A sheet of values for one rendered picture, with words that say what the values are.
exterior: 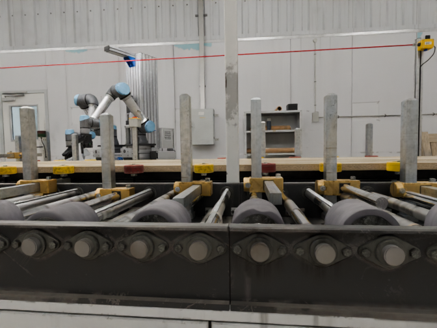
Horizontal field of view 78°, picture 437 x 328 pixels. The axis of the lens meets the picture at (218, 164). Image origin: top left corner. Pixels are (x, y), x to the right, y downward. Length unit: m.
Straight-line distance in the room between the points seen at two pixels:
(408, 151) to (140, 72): 2.70
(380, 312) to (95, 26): 5.71
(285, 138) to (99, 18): 3.91
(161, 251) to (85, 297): 0.17
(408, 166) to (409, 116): 0.16
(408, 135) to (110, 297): 0.96
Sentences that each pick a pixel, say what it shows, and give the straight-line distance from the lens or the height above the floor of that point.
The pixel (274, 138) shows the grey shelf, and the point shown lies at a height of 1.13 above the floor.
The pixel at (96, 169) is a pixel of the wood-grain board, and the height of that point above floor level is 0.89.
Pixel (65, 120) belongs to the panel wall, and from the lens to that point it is 5.75.
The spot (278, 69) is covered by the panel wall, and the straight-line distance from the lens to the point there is 4.96.
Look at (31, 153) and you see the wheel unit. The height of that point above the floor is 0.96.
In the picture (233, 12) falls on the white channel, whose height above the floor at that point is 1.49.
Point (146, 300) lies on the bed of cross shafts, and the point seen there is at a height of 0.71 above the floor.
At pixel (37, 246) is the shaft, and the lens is 0.59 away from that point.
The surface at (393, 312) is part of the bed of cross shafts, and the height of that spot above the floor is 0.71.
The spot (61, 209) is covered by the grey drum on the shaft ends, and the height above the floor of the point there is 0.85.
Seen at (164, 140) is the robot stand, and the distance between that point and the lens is 3.25.
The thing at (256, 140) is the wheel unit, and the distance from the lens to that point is 0.95.
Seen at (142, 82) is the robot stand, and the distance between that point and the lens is 3.20.
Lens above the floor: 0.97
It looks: 3 degrees down
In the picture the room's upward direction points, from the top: 1 degrees counter-clockwise
